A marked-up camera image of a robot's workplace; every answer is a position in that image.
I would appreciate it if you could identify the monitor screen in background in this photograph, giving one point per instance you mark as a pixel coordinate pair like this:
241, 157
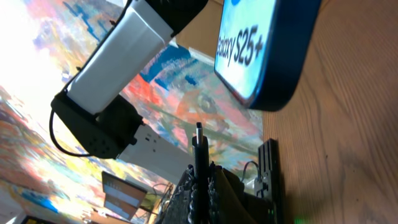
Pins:
122, 197

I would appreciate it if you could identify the brown cardboard panel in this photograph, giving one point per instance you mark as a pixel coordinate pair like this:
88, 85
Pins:
203, 31

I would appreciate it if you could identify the colourful abstract painting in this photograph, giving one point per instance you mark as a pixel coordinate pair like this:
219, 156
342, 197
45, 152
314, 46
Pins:
43, 171

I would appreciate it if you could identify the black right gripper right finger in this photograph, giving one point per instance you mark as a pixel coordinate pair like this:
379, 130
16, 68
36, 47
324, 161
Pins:
226, 194

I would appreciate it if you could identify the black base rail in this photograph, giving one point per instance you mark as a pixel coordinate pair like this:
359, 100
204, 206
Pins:
268, 185

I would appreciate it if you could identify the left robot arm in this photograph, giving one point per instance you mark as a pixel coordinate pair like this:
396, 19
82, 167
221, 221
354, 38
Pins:
91, 106

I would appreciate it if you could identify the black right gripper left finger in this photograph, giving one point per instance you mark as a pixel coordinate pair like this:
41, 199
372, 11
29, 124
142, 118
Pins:
181, 208

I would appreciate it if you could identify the blue Galaxy smartphone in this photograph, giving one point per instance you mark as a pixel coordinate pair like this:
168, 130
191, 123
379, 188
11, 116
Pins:
261, 49

